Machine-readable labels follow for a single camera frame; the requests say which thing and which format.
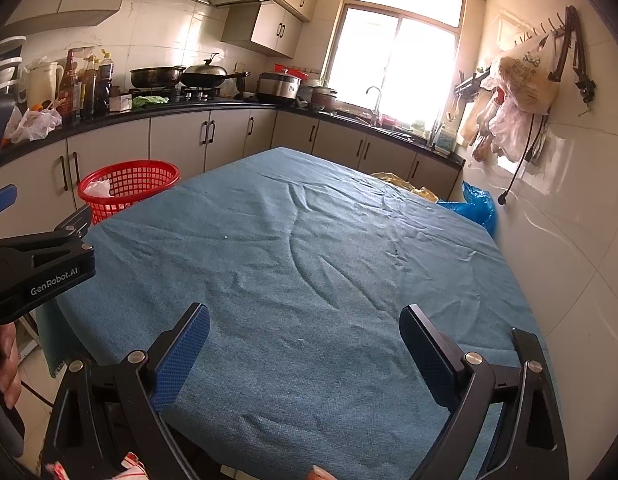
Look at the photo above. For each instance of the gas stove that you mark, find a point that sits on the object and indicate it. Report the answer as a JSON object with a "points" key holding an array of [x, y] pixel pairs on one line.
{"points": [[199, 94]]}

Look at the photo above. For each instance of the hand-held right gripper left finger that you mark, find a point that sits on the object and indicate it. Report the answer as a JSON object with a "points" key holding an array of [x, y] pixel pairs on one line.
{"points": [[181, 360]]}

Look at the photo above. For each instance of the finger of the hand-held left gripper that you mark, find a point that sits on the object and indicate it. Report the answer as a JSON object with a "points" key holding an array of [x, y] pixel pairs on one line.
{"points": [[1, 200], [76, 222]]}

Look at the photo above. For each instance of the red plastic basket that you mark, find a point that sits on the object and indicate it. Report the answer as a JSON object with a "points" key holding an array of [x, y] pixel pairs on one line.
{"points": [[139, 180]]}

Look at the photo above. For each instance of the blue plastic bag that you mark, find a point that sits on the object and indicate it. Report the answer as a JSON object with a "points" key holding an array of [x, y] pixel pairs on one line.
{"points": [[476, 205]]}

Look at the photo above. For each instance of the person's right hand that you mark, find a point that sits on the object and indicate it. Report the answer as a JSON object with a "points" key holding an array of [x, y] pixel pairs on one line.
{"points": [[320, 474]]}

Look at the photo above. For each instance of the person's left hand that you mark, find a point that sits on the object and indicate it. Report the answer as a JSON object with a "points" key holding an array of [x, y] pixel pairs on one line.
{"points": [[9, 365]]}

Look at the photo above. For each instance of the white kettle jug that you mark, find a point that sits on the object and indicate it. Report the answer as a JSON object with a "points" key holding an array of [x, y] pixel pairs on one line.
{"points": [[41, 85]]}

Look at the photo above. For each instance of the yellow plastic bag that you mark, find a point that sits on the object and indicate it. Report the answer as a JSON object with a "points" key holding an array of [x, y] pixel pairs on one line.
{"points": [[389, 178]]}

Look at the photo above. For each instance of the white and blue packet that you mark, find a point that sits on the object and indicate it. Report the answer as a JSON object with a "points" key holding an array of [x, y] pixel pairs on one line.
{"points": [[445, 140]]}

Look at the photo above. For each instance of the dark frying pan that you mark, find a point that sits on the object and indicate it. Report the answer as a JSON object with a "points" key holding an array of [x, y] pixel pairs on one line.
{"points": [[156, 77]]}

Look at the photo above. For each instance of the kitchen window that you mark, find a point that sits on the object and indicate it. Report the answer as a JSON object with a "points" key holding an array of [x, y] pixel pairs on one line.
{"points": [[394, 50]]}

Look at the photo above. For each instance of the small white box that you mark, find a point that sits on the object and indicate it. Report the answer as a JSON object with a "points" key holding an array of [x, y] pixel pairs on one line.
{"points": [[121, 103]]}

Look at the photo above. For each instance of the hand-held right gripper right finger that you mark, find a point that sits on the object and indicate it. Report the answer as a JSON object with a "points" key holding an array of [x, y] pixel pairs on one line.
{"points": [[429, 360]]}

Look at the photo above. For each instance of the white crumpled plastic bag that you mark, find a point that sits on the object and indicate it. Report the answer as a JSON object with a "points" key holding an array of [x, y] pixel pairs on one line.
{"points": [[31, 125]]}

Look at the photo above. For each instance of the row of condiment bottles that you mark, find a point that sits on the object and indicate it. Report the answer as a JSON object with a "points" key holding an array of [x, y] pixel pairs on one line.
{"points": [[86, 87]]}

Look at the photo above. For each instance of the steel kitchen faucet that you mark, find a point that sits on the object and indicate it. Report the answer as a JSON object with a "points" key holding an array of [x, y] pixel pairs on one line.
{"points": [[378, 110]]}

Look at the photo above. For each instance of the red white patterned clothing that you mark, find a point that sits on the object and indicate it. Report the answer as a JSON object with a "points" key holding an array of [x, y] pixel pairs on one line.
{"points": [[131, 467]]}

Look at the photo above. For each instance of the white dish rack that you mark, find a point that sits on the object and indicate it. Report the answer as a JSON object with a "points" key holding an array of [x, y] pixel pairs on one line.
{"points": [[6, 67]]}

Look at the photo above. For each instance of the white hanging plastic bags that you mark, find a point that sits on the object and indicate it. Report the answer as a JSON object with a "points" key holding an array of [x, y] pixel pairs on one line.
{"points": [[504, 130]]}

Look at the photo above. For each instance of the white lower kitchen cabinets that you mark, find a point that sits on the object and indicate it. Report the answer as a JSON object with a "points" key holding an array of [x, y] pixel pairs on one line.
{"points": [[179, 140]]}

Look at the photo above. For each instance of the black wok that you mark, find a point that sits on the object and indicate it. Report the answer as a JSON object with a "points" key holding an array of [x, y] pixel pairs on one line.
{"points": [[209, 77]]}

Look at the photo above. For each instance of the tan hanging plastic bag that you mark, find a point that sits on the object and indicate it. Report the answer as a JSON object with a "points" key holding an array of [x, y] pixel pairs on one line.
{"points": [[529, 80]]}

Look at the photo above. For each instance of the green cloth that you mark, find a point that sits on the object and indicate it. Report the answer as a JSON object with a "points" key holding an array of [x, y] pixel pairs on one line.
{"points": [[149, 101]]}

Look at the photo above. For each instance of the silver rice cooker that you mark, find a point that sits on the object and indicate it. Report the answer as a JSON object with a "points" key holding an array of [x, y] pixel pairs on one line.
{"points": [[279, 87]]}

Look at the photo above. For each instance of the black hanging tongs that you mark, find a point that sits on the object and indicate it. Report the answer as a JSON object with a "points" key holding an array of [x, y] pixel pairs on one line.
{"points": [[569, 45]]}

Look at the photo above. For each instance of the wall hook rail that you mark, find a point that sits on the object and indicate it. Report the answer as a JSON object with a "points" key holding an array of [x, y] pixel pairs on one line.
{"points": [[471, 82]]}

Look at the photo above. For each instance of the black kitchen countertop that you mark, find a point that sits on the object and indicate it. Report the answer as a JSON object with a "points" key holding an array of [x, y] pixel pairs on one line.
{"points": [[214, 106]]}

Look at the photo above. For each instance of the dark cooking pot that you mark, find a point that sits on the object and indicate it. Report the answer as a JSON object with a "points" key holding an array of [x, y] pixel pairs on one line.
{"points": [[323, 99]]}

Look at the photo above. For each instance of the blue tablecloth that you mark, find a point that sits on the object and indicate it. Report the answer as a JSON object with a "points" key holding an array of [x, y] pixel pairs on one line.
{"points": [[314, 260]]}

